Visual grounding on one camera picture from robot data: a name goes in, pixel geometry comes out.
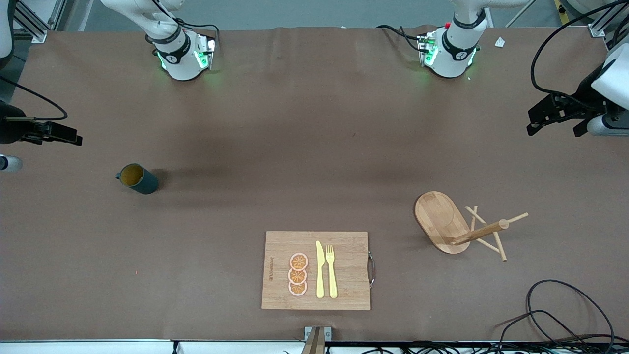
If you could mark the toy orange slice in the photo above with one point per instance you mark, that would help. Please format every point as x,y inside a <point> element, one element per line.
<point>299,261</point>
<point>297,290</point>
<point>297,277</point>

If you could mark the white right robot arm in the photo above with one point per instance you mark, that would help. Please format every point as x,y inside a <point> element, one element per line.
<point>177,59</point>

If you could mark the yellow plastic fork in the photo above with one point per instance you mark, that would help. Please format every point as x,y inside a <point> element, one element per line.
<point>332,280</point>

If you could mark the aluminium frame profile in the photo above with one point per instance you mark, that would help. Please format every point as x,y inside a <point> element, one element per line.
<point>597,30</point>
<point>34,33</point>

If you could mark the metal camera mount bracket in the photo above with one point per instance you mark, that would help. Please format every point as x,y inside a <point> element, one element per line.
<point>317,339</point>

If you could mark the dark teal cup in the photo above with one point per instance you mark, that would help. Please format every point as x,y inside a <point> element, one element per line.
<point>142,183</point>

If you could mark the wooden mug tree stand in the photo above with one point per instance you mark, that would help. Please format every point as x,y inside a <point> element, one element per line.
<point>435,221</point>

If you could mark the bamboo cutting board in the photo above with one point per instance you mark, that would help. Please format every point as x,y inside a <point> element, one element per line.
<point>349,275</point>

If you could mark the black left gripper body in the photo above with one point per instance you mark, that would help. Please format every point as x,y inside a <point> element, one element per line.
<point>583,102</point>

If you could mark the small white paper scrap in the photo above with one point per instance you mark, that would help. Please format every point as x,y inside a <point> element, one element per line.
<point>500,42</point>

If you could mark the yellow plastic knife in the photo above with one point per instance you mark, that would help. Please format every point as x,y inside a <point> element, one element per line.
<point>320,275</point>

